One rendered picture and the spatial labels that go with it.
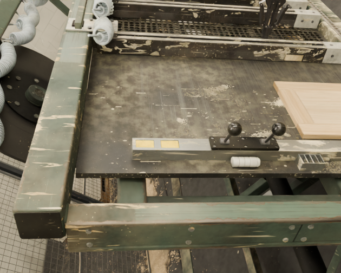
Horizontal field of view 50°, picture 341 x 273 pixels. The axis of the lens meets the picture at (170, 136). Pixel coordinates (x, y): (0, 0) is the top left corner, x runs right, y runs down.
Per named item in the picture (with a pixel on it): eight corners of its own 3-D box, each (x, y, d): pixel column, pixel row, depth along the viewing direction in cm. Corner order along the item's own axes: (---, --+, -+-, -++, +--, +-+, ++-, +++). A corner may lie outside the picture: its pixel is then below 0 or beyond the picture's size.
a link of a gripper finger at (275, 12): (274, -2, 148) (278, -2, 149) (268, 25, 156) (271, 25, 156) (277, 1, 145) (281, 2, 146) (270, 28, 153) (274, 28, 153)
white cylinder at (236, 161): (231, 169, 104) (258, 169, 105) (234, 161, 102) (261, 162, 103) (229, 162, 107) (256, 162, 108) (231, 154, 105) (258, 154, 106)
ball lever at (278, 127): (270, 149, 108) (289, 132, 95) (257, 149, 107) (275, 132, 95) (268, 137, 109) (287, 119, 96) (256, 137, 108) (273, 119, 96)
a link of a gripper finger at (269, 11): (275, 1, 145) (272, 1, 145) (267, 28, 153) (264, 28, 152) (273, -2, 148) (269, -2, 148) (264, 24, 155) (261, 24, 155)
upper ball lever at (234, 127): (230, 149, 106) (244, 133, 93) (217, 149, 105) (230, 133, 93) (229, 137, 107) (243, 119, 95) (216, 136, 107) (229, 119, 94)
